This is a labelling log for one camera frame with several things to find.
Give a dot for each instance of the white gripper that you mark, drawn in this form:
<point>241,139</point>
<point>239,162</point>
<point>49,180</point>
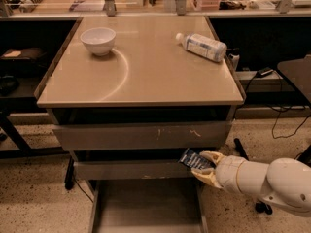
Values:
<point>227,173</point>

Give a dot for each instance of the dark blue rxbar wrapper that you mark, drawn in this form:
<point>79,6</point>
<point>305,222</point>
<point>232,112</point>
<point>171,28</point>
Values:
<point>193,160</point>

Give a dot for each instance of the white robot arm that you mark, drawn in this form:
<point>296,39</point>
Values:
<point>285,183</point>

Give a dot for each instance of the top grey drawer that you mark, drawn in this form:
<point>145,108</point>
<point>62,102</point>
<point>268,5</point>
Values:
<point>142,136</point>

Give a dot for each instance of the middle grey drawer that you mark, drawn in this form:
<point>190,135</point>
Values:
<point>132,169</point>

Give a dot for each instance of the open bottom grey drawer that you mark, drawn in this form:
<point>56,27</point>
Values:
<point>148,206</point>

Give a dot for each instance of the grey drawer cabinet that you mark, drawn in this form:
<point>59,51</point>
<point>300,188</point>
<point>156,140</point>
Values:
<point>147,77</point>

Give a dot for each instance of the black power adapter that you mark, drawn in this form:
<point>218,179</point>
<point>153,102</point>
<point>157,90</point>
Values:
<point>264,72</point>

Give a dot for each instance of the clear plastic water bottle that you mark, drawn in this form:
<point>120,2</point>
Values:
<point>203,46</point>

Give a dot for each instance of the white ceramic bowl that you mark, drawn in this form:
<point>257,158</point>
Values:
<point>98,41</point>

